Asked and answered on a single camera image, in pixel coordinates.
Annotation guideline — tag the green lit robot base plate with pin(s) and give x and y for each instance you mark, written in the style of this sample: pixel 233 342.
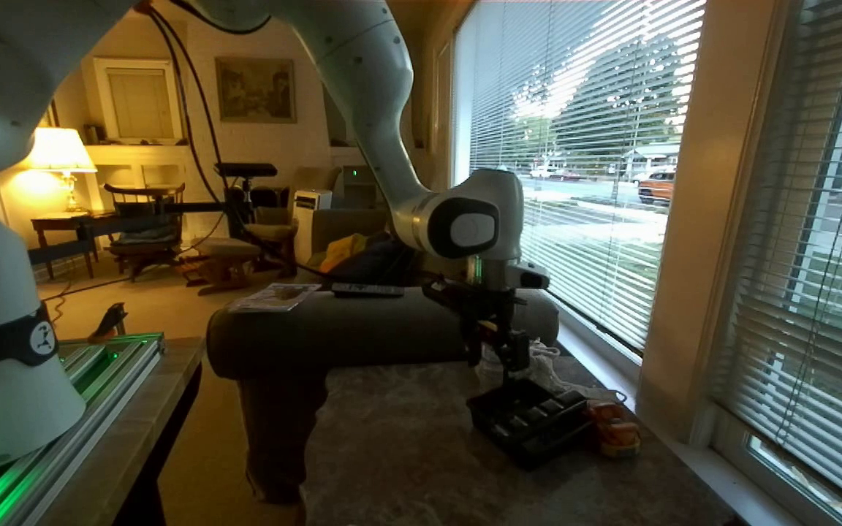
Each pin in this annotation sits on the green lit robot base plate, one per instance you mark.
pixel 105 370

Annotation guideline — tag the dark wooden chair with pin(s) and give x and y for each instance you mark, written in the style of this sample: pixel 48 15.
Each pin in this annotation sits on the dark wooden chair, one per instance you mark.
pixel 149 237

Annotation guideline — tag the dark throw pillow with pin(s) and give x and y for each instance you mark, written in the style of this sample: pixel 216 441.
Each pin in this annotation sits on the dark throw pillow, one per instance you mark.
pixel 378 265

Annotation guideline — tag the orange snack packet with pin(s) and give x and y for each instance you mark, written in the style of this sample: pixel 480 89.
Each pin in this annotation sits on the orange snack packet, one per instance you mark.
pixel 616 434

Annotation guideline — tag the narrow white window blinds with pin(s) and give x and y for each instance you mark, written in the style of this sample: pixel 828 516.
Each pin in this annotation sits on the narrow white window blinds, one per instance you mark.
pixel 817 294

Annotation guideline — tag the grey fabric sofa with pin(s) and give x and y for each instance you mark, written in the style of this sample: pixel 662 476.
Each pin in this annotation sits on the grey fabric sofa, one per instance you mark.
pixel 344 332

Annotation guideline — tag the yellow throw pillow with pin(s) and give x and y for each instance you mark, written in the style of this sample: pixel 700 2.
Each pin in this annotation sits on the yellow throw pillow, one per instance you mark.
pixel 341 251

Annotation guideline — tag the grey appliance box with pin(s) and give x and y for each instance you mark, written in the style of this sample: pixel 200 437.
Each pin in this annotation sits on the grey appliance box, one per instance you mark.
pixel 355 187

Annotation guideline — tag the black plastic tray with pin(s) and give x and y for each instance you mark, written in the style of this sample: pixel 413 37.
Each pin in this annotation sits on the black plastic tray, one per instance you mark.
pixel 527 441

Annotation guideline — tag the orange parked car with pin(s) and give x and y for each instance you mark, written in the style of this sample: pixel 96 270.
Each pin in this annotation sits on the orange parked car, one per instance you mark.
pixel 657 187

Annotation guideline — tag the white crumpled plastic bag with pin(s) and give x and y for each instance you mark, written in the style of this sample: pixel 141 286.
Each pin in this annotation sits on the white crumpled plastic bag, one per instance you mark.
pixel 549 362

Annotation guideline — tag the wide white window blinds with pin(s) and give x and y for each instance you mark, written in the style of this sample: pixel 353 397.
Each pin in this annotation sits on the wide white window blinds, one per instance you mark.
pixel 586 206

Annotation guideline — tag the dark wooden side table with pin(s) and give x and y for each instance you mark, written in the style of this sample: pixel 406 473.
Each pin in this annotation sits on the dark wooden side table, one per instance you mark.
pixel 64 232

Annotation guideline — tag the dinosaur magazine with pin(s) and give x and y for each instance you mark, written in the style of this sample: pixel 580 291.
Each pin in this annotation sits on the dinosaur magazine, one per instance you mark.
pixel 277 295

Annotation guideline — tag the white framed wall panel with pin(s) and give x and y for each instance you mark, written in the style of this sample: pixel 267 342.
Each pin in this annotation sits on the white framed wall panel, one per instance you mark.
pixel 134 104

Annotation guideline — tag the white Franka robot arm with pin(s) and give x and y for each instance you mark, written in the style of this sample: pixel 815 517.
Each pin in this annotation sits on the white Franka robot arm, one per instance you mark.
pixel 363 77

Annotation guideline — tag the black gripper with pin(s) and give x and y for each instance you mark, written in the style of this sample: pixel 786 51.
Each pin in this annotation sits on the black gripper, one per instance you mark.
pixel 496 307

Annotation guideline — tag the black stereo camera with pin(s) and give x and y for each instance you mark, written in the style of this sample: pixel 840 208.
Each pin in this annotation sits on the black stereo camera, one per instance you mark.
pixel 248 171

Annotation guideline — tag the silver remote control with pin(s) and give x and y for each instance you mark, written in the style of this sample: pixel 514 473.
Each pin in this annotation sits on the silver remote control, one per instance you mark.
pixel 368 291

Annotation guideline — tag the cushioned wooden armchair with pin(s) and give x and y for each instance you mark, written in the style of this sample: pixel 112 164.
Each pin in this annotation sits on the cushioned wooden armchair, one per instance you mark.
pixel 265 237

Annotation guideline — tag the lit table lamp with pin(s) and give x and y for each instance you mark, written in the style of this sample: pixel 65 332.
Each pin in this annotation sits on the lit table lamp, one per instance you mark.
pixel 64 152

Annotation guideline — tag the Husky work table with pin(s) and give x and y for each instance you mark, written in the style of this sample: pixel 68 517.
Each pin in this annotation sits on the Husky work table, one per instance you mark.
pixel 146 438

